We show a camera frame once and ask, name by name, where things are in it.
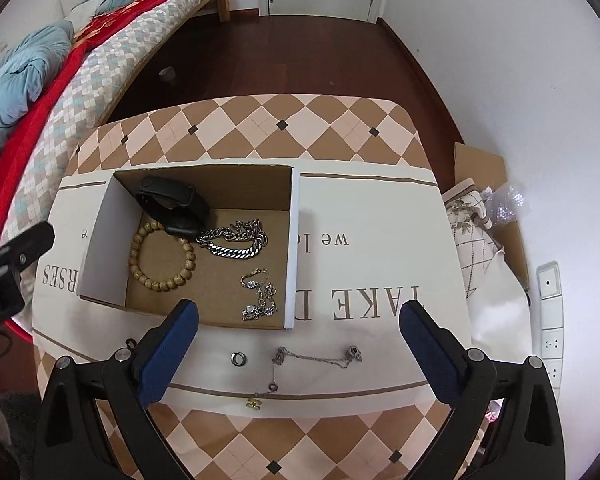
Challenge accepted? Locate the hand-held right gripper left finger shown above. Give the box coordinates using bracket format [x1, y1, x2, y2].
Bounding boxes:
[32, 299, 201, 480]

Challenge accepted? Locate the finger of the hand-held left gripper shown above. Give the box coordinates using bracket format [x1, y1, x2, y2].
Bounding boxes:
[0, 222, 57, 273]

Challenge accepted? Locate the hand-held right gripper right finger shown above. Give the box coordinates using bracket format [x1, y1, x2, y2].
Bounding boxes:
[399, 300, 567, 480]

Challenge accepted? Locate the cardboard box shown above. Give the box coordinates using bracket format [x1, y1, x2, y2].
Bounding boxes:
[76, 164, 301, 332]

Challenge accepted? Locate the thin silver necklace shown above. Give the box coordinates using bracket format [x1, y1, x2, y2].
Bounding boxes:
[267, 344, 365, 393]

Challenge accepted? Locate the red plastic basin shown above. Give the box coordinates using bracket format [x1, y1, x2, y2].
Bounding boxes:
[0, 300, 36, 346]

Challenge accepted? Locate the white floral bag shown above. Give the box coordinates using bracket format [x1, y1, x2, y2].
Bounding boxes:
[440, 185, 506, 306]

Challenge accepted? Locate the white printed cloth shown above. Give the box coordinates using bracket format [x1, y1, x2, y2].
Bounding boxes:
[32, 157, 473, 418]

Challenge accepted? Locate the white power strip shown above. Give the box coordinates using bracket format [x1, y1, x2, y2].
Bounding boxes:
[536, 261, 566, 396]

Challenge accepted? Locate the bed with red blanket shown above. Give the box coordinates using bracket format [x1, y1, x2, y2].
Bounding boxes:
[0, 0, 201, 241]

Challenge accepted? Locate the black smart band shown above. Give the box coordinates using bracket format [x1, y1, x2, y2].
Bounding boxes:
[132, 176, 211, 237]

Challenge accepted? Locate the light blue blanket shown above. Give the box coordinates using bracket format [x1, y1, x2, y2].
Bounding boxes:
[0, 22, 76, 201]

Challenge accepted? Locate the clear bubble wrap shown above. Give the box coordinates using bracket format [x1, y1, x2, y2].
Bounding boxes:
[485, 185, 528, 231]

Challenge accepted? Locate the checkered quilt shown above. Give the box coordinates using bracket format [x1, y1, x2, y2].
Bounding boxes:
[0, 0, 216, 281]

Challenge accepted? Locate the flat brown cardboard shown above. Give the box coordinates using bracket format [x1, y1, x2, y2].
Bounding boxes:
[452, 142, 531, 291]

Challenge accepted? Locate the white pillow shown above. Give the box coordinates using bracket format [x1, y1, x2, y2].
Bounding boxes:
[60, 0, 131, 26]

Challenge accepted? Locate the checkered tablecloth table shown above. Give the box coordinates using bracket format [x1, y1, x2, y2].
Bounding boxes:
[32, 94, 501, 480]

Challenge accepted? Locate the wooden bead bracelet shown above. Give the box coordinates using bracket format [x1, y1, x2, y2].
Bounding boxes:
[129, 220, 197, 292]

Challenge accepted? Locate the crystal silver bracelet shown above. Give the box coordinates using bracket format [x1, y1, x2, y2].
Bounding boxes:
[239, 268, 280, 322]

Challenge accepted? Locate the silver curb chain bracelet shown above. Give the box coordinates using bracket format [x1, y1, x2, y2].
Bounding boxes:
[196, 218, 270, 260]

